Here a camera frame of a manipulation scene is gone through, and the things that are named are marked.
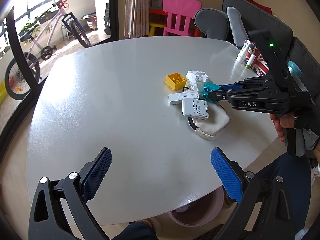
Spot teal toy brick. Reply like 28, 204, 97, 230
201, 82, 221, 103

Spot white square card device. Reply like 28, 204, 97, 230
182, 98, 209, 120

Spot beige zip pouch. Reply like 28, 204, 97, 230
188, 102, 231, 140

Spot white usb token stick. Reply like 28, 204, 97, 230
168, 90, 199, 105

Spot pink trash bin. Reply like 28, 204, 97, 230
168, 186, 225, 228

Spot person's right hand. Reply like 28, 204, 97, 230
270, 113, 295, 142

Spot white tube bottle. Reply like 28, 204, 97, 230
236, 40, 251, 63

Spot crumpled white tissue back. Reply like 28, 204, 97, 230
185, 70, 211, 93

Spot teal thermos bottle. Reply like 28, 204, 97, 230
287, 61, 302, 79

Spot small white green bottle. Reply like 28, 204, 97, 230
245, 54, 255, 69

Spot union jack tissue box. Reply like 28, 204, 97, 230
243, 42, 270, 76

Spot dark grey sofa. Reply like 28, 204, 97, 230
194, 0, 320, 81

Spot yellow toy brick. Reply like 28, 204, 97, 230
165, 73, 187, 91

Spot light grey cushion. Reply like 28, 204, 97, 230
227, 7, 248, 48

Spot person's legs in jeans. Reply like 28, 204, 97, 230
114, 153, 311, 240

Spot beige slipper shoe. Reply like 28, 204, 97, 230
136, 217, 162, 235

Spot red cushion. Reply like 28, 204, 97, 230
245, 0, 272, 15

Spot pink kids chair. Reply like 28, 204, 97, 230
163, 0, 202, 36

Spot yellow kids stool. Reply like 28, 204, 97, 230
148, 22, 166, 37

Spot red kids table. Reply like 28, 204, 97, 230
149, 8, 168, 24

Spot patterned curtain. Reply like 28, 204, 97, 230
124, 0, 149, 38

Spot yellow crate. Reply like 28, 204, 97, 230
0, 81, 7, 104

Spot white bicycle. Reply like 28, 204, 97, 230
4, 0, 91, 100

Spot black door frame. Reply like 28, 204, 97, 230
1, 0, 119, 159

